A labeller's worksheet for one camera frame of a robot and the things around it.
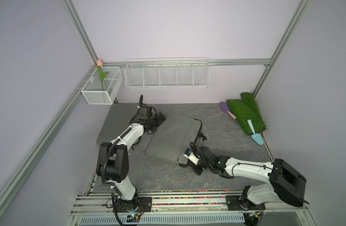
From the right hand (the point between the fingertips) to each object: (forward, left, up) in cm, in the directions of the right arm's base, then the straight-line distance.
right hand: (189, 162), depth 84 cm
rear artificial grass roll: (+52, -53, +1) cm, 74 cm away
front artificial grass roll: (+38, -44, -1) cm, 58 cm away
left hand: (+24, +15, +11) cm, 30 cm away
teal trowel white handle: (+20, -50, -4) cm, 54 cm away
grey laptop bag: (+17, +10, 0) cm, 20 cm away
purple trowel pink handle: (+50, -34, -5) cm, 61 cm away
